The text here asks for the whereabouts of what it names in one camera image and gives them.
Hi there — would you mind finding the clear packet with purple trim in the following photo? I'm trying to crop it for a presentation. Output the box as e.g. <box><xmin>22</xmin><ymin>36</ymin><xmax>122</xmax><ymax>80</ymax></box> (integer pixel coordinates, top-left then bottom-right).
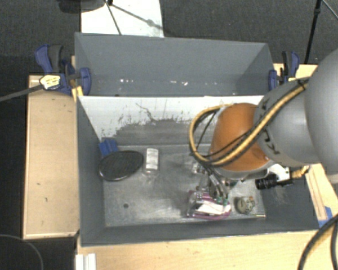
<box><xmin>185</xmin><ymin>189</ymin><xmax>233</xmax><ymax>222</ymax></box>

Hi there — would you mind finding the grey round toy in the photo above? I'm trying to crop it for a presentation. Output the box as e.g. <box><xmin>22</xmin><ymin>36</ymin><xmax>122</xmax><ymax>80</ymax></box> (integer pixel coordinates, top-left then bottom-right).
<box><xmin>233</xmin><ymin>195</ymin><xmax>256</xmax><ymax>215</ymax></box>

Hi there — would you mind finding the grey metal bin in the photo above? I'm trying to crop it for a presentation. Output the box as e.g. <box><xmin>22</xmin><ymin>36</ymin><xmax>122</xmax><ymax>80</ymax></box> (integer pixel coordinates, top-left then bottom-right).
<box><xmin>74</xmin><ymin>31</ymin><xmax>321</xmax><ymax>246</ymax></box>

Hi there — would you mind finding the black oval mesh lid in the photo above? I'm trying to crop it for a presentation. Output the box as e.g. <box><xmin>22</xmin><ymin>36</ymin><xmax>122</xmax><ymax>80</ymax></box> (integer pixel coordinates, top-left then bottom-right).
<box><xmin>97</xmin><ymin>150</ymin><xmax>145</xmax><ymax>182</ymax></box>

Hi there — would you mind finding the blue plastic object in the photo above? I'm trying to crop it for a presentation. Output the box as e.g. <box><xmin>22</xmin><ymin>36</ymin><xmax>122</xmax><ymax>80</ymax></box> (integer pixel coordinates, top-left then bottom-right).
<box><xmin>99</xmin><ymin>138</ymin><xmax>119</xmax><ymax>157</ymax></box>

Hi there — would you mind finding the pale wood board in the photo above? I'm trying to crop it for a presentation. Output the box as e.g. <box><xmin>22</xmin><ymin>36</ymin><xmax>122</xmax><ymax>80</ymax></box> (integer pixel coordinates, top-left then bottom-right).
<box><xmin>22</xmin><ymin>75</ymin><xmax>81</xmax><ymax>240</ymax></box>

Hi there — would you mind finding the black cylinder on white bracket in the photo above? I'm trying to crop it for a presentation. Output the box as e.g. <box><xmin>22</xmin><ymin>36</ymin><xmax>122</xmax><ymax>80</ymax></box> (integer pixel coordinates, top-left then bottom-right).
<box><xmin>254</xmin><ymin>163</ymin><xmax>310</xmax><ymax>191</ymax></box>

